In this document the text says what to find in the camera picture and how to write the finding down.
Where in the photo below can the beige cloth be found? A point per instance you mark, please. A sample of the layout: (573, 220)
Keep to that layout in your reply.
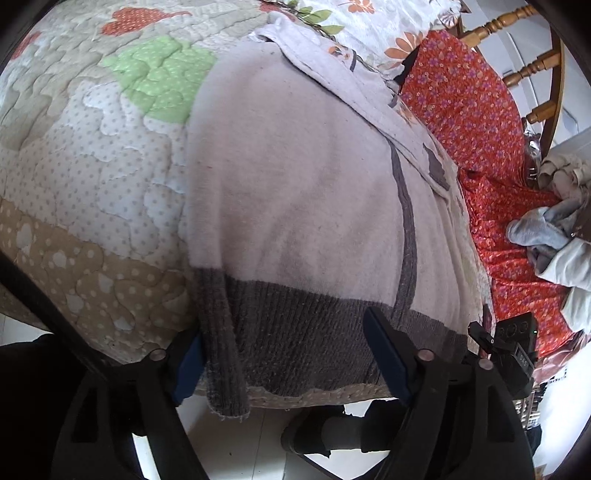
(563, 175)

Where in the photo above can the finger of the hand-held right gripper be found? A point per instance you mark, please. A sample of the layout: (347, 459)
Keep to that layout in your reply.
(479, 333)

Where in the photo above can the white floral sweater grey trim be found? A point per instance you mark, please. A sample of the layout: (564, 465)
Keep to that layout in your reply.
(300, 184)

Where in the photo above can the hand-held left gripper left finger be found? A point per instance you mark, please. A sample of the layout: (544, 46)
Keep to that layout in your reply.
(189, 374)

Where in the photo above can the dark cloth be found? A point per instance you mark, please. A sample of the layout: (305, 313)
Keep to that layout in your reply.
(406, 69)

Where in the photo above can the grey cloth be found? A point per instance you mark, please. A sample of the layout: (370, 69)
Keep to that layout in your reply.
(535, 226)

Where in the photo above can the orange floral cloth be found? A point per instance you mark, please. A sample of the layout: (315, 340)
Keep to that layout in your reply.
(461, 101)

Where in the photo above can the person's foot in black sandal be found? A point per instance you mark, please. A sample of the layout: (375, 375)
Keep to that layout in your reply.
(341, 429)

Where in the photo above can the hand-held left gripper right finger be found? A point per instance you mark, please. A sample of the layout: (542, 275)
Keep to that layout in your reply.
(388, 355)

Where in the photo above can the heart patterned quilt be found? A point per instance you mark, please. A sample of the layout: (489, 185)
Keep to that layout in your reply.
(92, 138)

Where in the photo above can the white cloth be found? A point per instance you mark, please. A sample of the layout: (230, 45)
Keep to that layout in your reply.
(572, 263)

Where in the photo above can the crinkled silver foil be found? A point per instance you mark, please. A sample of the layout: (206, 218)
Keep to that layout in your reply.
(533, 152)

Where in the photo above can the white floral pillow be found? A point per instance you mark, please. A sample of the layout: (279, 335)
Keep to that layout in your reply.
(392, 23)

